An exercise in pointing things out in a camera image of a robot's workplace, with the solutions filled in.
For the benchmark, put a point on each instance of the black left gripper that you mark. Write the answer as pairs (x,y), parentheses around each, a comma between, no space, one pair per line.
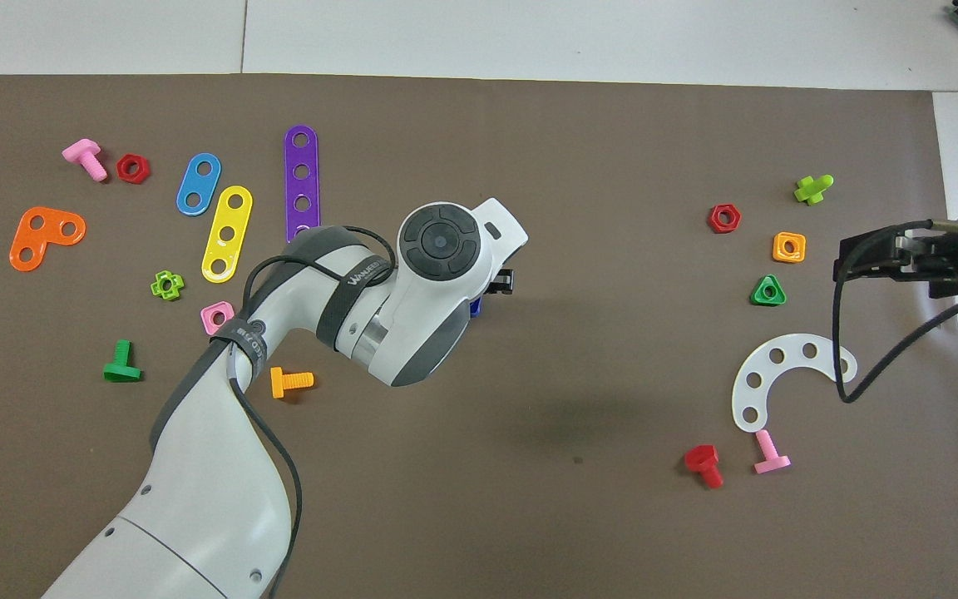
(502,281)

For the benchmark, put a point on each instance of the blue plastic bolt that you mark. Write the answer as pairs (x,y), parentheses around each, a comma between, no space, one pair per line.
(476,308)

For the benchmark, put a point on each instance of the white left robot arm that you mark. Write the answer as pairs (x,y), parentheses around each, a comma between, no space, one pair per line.
(204,466)

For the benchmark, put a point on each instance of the lime green cross-head bolt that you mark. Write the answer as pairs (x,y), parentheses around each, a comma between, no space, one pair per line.
(812,191)

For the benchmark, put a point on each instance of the orange square plastic nut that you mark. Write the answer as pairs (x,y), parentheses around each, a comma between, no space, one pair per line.
(777,247)

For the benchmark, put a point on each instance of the white curved five-hole plate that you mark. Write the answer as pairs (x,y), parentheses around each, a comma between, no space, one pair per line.
(793,349)

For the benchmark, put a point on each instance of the green triangle plastic nut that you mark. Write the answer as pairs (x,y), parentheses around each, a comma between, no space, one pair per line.
(758,299)

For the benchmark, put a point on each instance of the red hexagon plastic nut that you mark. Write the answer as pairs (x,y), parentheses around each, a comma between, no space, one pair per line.
(122,169)
(713,219)

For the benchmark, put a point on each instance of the brown table mat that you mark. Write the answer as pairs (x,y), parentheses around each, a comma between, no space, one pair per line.
(529,499)

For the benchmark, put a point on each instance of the purple four-hole plate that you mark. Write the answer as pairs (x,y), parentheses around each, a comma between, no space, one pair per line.
(302,187)

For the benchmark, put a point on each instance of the pink plastic bolt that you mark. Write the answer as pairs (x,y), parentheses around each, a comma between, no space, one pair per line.
(84,152)
(770,457)

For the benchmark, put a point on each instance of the orange plastic bolt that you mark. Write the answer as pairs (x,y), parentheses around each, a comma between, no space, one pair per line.
(278,383)

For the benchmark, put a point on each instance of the red plastic bolt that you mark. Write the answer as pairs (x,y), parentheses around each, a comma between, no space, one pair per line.
(702,457)

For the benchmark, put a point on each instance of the yellow three-hole plate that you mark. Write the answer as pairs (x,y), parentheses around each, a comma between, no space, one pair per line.
(231,218)

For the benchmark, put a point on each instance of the pink square plastic nut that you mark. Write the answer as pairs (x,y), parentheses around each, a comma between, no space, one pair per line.
(207,309)

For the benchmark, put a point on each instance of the blue two-hole plate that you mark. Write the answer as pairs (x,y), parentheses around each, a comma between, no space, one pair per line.
(199,185)

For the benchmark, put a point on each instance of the lime green cross nut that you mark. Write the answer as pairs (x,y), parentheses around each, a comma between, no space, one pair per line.
(177,283)

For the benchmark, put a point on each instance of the green plastic bolt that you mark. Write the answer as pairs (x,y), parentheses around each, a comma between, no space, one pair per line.
(121,370)

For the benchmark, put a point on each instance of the orange three-hole corner plate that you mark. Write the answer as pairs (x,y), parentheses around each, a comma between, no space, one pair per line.
(48,237)

